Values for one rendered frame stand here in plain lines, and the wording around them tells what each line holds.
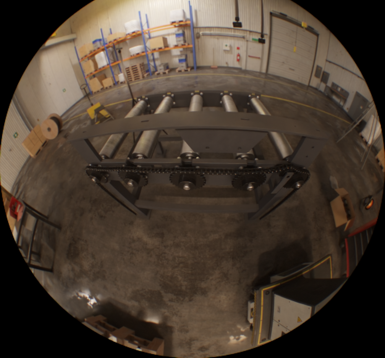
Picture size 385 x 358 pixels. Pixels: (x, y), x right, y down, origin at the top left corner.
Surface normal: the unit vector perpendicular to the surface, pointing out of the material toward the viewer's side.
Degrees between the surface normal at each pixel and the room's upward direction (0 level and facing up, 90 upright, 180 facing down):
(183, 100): 90
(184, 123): 0
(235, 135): 90
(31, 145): 90
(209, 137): 90
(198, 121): 0
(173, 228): 0
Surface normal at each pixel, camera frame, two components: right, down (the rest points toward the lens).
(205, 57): -0.07, 0.79
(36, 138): 0.99, 0.07
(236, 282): -0.07, -0.62
